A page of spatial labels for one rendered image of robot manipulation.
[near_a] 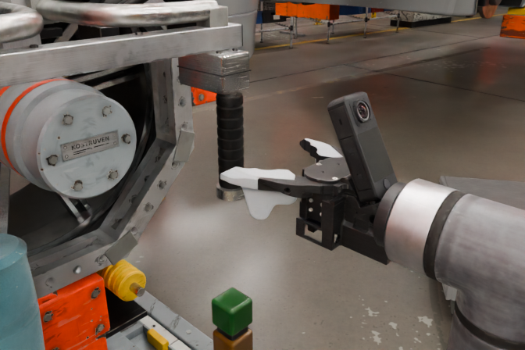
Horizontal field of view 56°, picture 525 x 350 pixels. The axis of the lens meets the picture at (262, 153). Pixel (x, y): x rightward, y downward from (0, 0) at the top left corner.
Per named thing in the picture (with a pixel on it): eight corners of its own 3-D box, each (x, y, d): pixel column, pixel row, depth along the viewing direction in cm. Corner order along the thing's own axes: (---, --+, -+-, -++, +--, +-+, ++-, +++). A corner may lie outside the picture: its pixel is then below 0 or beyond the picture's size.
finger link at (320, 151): (298, 173, 71) (317, 203, 62) (299, 134, 69) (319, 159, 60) (319, 172, 71) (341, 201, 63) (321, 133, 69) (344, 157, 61)
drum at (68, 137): (70, 146, 80) (57, 58, 75) (148, 184, 66) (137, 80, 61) (-24, 171, 70) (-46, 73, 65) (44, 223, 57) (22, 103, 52)
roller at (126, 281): (76, 240, 110) (73, 216, 108) (155, 298, 91) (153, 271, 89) (51, 250, 106) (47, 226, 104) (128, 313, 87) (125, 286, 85)
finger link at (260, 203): (216, 222, 58) (296, 226, 57) (215, 176, 56) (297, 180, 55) (222, 209, 61) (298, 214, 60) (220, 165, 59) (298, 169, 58)
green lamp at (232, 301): (233, 309, 67) (232, 284, 66) (254, 323, 65) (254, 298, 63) (210, 323, 64) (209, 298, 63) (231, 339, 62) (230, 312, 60)
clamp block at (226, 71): (206, 78, 72) (205, 41, 70) (251, 88, 66) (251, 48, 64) (178, 84, 68) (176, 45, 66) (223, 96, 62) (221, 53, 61)
